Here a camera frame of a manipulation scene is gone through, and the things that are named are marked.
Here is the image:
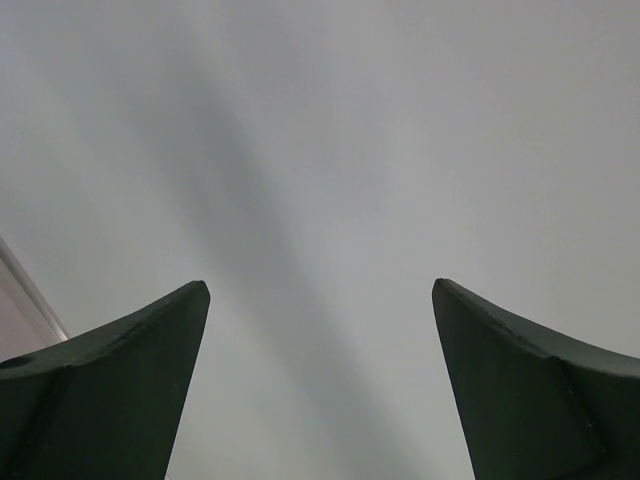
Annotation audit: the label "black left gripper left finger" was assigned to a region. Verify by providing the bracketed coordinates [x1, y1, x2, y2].
[1, 281, 210, 479]

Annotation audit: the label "aluminium frame post left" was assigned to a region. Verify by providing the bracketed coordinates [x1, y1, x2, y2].
[0, 239, 68, 361]

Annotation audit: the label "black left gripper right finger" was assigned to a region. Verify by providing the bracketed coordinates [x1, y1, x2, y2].
[432, 279, 639, 480]

